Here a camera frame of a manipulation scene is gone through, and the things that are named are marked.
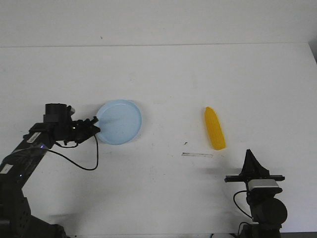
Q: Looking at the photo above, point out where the yellow corn cob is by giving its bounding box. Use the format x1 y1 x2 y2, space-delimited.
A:
204 107 226 150

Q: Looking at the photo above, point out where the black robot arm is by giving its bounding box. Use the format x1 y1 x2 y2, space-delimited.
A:
224 149 288 238
0 104 100 238

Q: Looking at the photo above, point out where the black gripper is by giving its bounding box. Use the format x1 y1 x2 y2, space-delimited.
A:
43 103 101 144
224 149 285 191

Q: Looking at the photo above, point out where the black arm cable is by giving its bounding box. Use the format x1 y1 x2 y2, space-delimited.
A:
41 135 99 171
233 190 253 220

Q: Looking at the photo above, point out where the clear tape strip horizontal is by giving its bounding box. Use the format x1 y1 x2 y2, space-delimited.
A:
181 152 213 158

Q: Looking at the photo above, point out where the light blue round plate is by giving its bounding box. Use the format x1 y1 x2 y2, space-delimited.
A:
96 99 142 145

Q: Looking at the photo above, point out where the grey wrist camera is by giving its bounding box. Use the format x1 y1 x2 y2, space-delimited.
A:
247 179 282 194

